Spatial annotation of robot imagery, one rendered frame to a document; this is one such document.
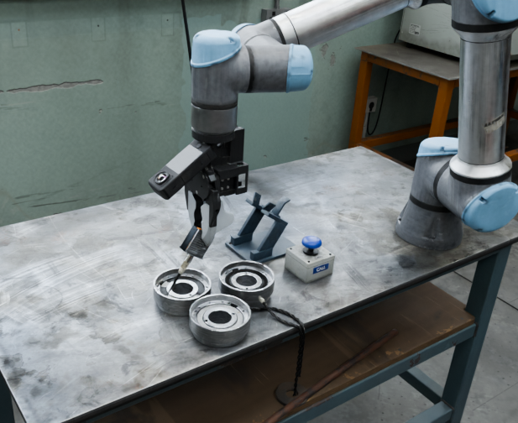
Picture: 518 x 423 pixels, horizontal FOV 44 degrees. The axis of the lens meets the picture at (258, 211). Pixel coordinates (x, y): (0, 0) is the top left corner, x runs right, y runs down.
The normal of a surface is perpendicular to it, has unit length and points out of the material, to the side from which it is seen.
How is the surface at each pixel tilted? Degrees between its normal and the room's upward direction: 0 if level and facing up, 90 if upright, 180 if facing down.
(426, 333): 0
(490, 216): 98
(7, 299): 0
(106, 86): 90
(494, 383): 0
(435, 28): 90
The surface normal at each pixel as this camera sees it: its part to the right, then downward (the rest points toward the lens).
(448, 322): 0.07, -0.89
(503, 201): 0.31, 0.57
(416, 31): -0.81, 0.22
